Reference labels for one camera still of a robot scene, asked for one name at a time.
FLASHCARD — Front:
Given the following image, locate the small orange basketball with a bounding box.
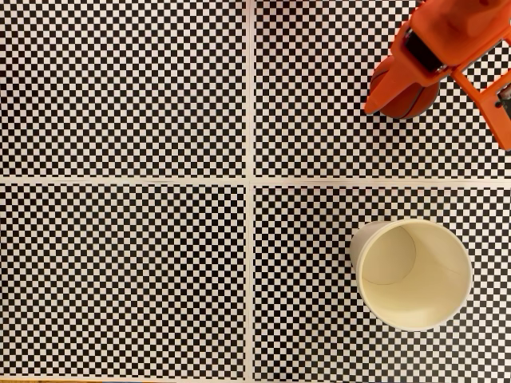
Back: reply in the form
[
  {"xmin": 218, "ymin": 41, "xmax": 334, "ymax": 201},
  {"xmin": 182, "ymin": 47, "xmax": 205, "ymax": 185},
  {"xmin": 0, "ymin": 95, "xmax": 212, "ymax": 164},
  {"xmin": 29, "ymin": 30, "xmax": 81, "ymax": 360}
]
[{"xmin": 370, "ymin": 55, "xmax": 441, "ymax": 120}]

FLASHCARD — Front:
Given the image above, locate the cream paper cup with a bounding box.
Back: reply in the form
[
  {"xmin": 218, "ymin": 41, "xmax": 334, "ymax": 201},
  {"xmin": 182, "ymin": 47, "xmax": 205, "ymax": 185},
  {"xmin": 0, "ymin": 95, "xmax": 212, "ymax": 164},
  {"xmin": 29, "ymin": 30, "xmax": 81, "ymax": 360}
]
[{"xmin": 350, "ymin": 218, "xmax": 473, "ymax": 332}]

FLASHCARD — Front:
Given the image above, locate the black white checkerboard paper sheet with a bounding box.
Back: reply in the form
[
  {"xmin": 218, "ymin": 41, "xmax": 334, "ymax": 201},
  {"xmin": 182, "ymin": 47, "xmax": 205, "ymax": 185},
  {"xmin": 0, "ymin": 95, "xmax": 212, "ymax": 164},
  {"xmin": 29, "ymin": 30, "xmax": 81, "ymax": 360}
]
[
  {"xmin": 249, "ymin": 181, "xmax": 511, "ymax": 382},
  {"xmin": 0, "ymin": 180, "xmax": 251, "ymax": 381},
  {"xmin": 249, "ymin": 0, "xmax": 511, "ymax": 183},
  {"xmin": 0, "ymin": 0, "xmax": 251, "ymax": 181}
]

